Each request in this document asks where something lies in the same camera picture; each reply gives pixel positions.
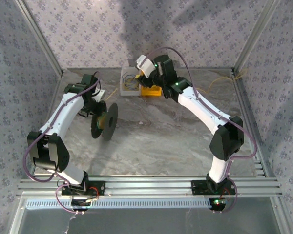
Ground grey cable spool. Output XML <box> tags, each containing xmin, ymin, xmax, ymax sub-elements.
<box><xmin>90</xmin><ymin>102</ymin><xmax>119</xmax><ymax>141</ymax></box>

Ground yellow plastic bin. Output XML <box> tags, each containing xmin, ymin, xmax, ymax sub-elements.
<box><xmin>139</xmin><ymin>82</ymin><xmax>162</xmax><ymax>98</ymax></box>

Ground white plastic bin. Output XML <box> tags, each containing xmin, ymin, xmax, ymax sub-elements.
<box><xmin>119</xmin><ymin>67</ymin><xmax>140</xmax><ymax>96</ymax></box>

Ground black controller board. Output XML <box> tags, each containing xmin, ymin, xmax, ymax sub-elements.
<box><xmin>70</xmin><ymin>197</ymin><xmax>91</xmax><ymax>212</ymax></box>
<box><xmin>209</xmin><ymin>197</ymin><xmax>227</xmax><ymax>212</ymax></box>

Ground thin yellow cable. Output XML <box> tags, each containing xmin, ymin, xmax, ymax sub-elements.
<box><xmin>126</xmin><ymin>77</ymin><xmax>139</xmax><ymax>88</ymax></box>

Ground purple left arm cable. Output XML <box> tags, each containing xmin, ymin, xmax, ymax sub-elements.
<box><xmin>22</xmin><ymin>71</ymin><xmax>101</xmax><ymax>215</ymax></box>

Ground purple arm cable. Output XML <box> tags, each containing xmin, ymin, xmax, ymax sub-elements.
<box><xmin>22</xmin><ymin>71</ymin><xmax>101</xmax><ymax>215</ymax></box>
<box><xmin>139</xmin><ymin>46</ymin><xmax>257</xmax><ymax>215</ymax></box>

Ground blue cable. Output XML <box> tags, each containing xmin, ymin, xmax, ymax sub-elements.
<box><xmin>122</xmin><ymin>74</ymin><xmax>139</xmax><ymax>88</ymax></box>

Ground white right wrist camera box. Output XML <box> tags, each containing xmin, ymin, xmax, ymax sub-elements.
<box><xmin>135</xmin><ymin>55</ymin><xmax>157</xmax><ymax>79</ymax></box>

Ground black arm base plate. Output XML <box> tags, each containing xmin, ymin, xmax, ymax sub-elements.
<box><xmin>61</xmin><ymin>180</ymin><xmax>106</xmax><ymax>197</ymax></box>
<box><xmin>190</xmin><ymin>179</ymin><xmax>236</xmax><ymax>196</ymax></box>

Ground red wire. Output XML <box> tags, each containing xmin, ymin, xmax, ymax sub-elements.
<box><xmin>219</xmin><ymin>189</ymin><xmax>231</xmax><ymax>202</ymax></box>
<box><xmin>89</xmin><ymin>186</ymin><xmax>100</xmax><ymax>199</ymax></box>

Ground aluminium frame rail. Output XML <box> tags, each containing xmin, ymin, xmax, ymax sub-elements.
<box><xmin>230</xmin><ymin>69</ymin><xmax>269</xmax><ymax>177</ymax></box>

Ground aluminium frame post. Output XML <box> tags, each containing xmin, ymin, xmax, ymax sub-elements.
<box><xmin>233</xmin><ymin>0</ymin><xmax>281</xmax><ymax>74</ymax></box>
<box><xmin>14</xmin><ymin>0</ymin><xmax>64</xmax><ymax>75</ymax></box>

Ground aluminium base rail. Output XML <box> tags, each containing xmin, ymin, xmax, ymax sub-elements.
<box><xmin>17</xmin><ymin>175</ymin><xmax>284</xmax><ymax>198</ymax></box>

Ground white slotted cable duct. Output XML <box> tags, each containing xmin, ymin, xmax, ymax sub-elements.
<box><xmin>25</xmin><ymin>198</ymin><xmax>213</xmax><ymax>209</ymax></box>

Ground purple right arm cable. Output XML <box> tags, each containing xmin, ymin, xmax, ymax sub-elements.
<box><xmin>139</xmin><ymin>46</ymin><xmax>257</xmax><ymax>215</ymax></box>

